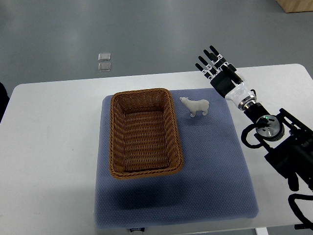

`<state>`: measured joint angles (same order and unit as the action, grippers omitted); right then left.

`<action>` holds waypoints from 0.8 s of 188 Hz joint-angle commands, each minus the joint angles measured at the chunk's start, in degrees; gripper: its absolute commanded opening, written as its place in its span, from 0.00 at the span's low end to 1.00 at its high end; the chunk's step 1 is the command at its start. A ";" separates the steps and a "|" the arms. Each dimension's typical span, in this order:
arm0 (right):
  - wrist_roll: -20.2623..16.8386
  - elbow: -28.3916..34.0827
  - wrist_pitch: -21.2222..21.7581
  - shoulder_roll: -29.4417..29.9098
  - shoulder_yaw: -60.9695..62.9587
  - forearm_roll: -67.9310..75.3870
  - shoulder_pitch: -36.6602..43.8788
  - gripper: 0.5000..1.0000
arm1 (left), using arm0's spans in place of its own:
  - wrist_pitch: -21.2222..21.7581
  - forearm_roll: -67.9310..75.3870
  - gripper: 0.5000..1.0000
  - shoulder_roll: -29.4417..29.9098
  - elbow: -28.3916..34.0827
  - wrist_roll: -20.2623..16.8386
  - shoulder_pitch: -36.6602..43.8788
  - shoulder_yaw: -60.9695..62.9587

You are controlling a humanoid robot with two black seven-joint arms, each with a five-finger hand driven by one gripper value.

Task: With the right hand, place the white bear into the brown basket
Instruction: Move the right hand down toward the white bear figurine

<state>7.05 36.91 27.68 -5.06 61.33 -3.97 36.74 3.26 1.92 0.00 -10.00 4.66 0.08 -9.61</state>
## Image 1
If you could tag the brown wicker basket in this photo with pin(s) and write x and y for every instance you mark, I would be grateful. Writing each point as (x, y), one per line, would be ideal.
(144, 137)

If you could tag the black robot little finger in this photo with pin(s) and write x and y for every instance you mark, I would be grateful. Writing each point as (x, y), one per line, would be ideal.
(207, 73)

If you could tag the wooden box corner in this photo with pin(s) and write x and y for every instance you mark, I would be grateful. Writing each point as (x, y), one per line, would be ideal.
(295, 6)

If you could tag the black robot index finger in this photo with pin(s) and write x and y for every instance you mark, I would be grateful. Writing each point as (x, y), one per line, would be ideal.
(220, 59)

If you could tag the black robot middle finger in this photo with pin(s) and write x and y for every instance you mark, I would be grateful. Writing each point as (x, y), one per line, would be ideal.
(211, 58)

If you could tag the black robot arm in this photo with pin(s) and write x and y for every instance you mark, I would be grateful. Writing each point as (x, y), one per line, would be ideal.
(288, 141)

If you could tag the upper metal floor plate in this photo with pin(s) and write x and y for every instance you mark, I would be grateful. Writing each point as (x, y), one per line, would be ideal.
(104, 56)

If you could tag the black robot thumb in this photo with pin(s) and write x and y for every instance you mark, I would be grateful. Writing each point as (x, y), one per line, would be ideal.
(233, 75)

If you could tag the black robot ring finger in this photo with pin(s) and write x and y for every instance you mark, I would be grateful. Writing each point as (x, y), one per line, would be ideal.
(210, 69)

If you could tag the dark object at left edge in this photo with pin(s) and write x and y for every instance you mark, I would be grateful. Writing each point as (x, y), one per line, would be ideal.
(4, 100)

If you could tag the blue quilted mat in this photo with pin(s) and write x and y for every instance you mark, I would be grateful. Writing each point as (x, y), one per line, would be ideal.
(213, 184)

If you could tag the white table leg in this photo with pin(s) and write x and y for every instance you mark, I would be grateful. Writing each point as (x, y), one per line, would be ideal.
(261, 231)

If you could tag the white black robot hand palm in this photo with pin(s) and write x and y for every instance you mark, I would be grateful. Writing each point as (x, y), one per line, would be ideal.
(239, 94)

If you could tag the white bear figurine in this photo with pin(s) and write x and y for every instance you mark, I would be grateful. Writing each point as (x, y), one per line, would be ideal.
(195, 105)

